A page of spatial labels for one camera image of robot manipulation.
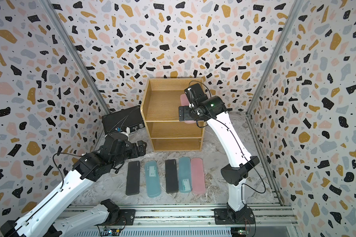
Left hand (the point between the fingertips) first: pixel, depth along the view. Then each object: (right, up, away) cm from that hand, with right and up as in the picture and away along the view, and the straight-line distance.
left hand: (140, 145), depth 71 cm
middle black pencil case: (+13, -21, +17) cm, 30 cm away
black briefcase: (-21, +16, +44) cm, 51 cm away
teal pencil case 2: (+21, -21, +19) cm, 35 cm away
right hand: (+23, +15, +2) cm, 27 cm away
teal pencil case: (+3, -26, +13) cm, 29 cm away
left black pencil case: (-9, -22, +14) cm, 27 cm away
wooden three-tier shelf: (+7, +20, +11) cm, 24 cm away
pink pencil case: (+28, -21, +15) cm, 39 cm away
